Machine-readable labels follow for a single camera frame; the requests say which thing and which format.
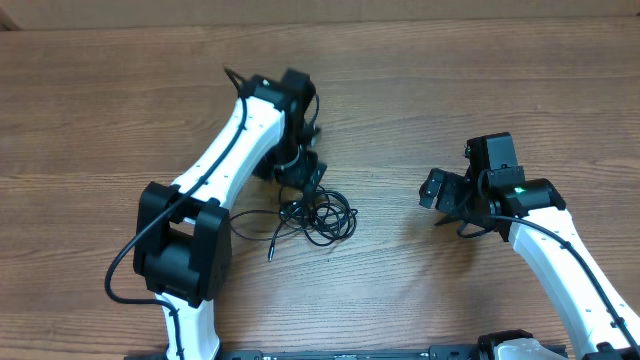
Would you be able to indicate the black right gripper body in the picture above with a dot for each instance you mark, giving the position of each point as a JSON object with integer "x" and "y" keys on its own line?
{"x": 447, "y": 191}

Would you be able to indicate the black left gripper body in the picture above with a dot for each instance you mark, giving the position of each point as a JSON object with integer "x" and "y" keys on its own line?
{"x": 304, "y": 173}

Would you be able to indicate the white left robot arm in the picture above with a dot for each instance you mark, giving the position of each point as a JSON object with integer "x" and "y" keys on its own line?
{"x": 183, "y": 234}

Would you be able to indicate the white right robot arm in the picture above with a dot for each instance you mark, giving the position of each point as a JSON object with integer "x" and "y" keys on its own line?
{"x": 531, "y": 215}

